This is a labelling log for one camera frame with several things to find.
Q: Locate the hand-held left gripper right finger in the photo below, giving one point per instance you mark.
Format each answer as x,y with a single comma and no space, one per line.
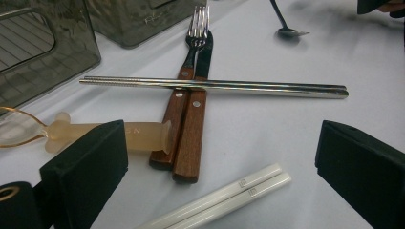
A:
366,178

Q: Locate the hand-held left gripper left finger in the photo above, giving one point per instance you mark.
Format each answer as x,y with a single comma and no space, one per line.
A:
86,171

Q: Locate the wooden utensil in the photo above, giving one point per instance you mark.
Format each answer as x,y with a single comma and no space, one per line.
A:
146,136

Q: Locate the metal spoon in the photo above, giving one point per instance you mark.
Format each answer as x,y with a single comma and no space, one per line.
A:
288,31

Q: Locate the smoked plastic bin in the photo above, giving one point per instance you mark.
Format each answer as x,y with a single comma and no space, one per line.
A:
137,19
63,70

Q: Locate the steel chopstick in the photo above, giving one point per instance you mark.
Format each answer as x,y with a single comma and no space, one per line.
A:
254,90
223,83

